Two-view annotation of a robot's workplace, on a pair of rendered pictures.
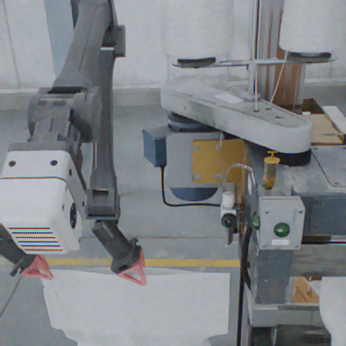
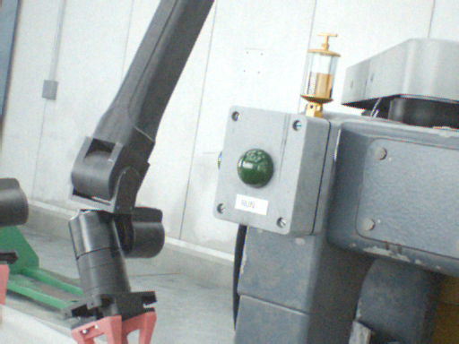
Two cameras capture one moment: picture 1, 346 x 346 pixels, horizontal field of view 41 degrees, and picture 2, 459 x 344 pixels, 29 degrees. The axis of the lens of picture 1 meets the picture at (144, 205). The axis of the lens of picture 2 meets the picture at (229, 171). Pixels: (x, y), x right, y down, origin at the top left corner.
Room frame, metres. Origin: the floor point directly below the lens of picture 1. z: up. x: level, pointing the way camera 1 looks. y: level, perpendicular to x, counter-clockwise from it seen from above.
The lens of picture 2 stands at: (0.11, -0.57, 1.31)
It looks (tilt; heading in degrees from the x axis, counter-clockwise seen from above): 3 degrees down; 30
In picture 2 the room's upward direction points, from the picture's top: 9 degrees clockwise
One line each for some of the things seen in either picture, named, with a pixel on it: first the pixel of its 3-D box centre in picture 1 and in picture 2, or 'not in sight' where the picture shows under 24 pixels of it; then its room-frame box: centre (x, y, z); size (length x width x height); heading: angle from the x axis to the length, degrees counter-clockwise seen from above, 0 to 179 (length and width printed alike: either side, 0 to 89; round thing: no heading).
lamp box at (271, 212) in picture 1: (279, 223); (274, 169); (0.73, -0.25, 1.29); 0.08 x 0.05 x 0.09; 82
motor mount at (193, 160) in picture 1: (218, 158); not in sight; (1.17, -0.21, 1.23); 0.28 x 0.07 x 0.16; 82
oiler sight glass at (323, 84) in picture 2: (271, 168); (320, 75); (0.79, -0.25, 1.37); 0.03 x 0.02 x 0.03; 82
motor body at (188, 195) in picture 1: (193, 156); not in sight; (1.26, -0.16, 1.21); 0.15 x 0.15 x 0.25
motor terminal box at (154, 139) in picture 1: (160, 149); not in sight; (1.23, -0.06, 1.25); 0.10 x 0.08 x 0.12; 17
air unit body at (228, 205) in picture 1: (229, 222); not in sight; (0.98, -0.21, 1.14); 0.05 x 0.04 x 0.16; 172
